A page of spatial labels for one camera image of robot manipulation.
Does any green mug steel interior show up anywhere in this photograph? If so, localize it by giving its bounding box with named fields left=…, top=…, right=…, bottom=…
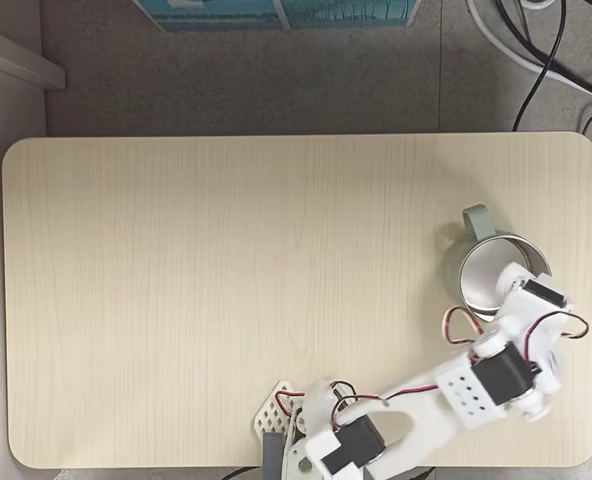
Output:
left=443, top=203, right=552, bottom=324

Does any teal printed box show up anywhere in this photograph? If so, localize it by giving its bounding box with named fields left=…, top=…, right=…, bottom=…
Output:
left=275, top=0, right=422, bottom=30
left=132, top=0, right=283, bottom=33

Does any white ledge board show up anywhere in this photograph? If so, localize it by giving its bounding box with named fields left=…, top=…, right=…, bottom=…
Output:
left=0, top=22, right=68, bottom=92

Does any straight black cable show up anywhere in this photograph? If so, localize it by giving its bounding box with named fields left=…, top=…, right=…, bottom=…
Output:
left=512, top=0, right=563, bottom=133

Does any long curved black cable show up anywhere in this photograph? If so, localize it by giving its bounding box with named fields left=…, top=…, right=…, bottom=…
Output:
left=494, top=0, right=592, bottom=100

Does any thick white cable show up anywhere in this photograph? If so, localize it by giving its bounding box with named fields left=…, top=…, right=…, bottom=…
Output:
left=464, top=0, right=592, bottom=104

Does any black cable under table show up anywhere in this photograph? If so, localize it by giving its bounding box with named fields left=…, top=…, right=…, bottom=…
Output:
left=219, top=466, right=264, bottom=480

